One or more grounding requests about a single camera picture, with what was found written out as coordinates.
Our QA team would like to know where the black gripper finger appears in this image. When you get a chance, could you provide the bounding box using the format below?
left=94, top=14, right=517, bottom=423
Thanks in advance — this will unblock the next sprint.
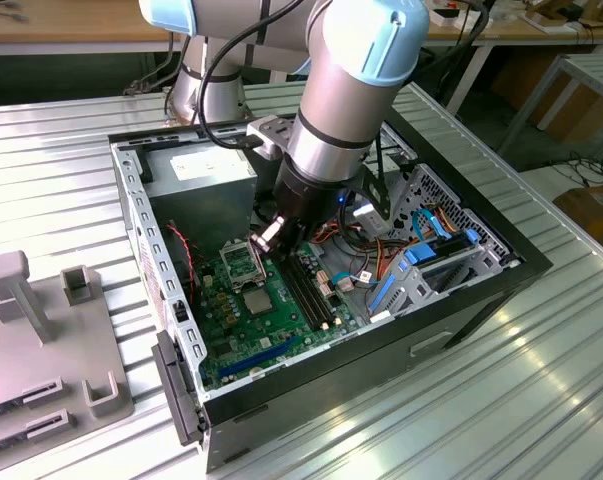
left=248, top=213, right=285, bottom=256

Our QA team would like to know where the metal locking lever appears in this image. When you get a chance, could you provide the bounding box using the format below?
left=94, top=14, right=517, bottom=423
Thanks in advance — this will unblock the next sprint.
left=254, top=247, right=273, bottom=282

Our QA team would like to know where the metal socket cover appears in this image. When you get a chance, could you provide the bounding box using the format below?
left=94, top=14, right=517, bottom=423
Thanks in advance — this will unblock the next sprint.
left=218, top=240, right=267, bottom=294

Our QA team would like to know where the silver CPU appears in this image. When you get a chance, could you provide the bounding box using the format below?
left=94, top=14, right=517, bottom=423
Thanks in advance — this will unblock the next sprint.
left=241, top=288, right=276, bottom=317

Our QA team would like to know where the CPU socket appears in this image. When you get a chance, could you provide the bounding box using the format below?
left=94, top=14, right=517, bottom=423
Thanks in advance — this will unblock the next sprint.
left=234, top=280, right=280, bottom=324

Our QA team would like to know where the grey power supply unit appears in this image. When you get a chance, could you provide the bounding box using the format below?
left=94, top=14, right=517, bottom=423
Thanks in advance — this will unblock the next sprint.
left=141, top=142, right=260, bottom=257

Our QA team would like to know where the grey optical drive cage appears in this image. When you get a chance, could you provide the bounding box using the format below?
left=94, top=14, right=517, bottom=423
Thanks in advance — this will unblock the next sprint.
left=358, top=122, right=418, bottom=174

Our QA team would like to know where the green motherboard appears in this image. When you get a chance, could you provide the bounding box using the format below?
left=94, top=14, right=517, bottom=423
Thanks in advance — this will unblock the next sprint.
left=190, top=233, right=368, bottom=394

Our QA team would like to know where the blue expansion slot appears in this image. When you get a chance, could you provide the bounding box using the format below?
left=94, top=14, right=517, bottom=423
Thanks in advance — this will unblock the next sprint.
left=215, top=335, right=299, bottom=381

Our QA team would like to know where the grey hard disk cage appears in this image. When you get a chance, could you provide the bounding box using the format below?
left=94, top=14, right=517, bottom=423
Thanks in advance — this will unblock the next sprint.
left=366, top=227, right=515, bottom=326

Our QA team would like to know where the black PC case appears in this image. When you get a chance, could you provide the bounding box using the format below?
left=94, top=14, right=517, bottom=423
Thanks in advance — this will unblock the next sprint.
left=107, top=102, right=554, bottom=475

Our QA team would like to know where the black tripod stand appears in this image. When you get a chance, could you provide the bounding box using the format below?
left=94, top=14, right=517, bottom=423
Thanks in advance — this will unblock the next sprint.
left=438, top=0, right=497, bottom=104

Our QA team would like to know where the grey parts rack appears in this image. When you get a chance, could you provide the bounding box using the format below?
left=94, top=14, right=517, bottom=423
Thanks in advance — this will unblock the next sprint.
left=0, top=249, right=136, bottom=459

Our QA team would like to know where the brown cardboard box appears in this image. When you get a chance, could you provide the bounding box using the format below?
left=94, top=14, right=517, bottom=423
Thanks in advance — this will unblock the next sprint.
left=540, top=84, right=603, bottom=146
left=552, top=183, right=603, bottom=247

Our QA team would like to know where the long wooden desk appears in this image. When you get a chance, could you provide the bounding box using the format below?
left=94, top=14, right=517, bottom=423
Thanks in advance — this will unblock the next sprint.
left=0, top=0, right=603, bottom=116

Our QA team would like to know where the grey metal slat table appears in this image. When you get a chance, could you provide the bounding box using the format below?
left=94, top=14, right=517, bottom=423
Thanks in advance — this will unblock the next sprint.
left=498, top=52, right=603, bottom=166

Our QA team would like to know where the red black fan wire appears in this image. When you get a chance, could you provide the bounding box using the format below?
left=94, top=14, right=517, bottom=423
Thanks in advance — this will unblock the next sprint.
left=165, top=223, right=200, bottom=306

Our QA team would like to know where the orange red wire bundle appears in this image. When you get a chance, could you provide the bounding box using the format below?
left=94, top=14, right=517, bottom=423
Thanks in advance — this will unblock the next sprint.
left=308, top=219, right=412, bottom=286

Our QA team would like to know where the blue plastic rail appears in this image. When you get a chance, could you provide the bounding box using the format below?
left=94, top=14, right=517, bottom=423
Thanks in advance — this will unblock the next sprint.
left=367, top=276, right=398, bottom=316

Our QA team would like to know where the blue plastic drive bracket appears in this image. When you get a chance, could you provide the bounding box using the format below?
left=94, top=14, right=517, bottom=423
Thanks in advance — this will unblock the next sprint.
left=402, top=241, right=439, bottom=267

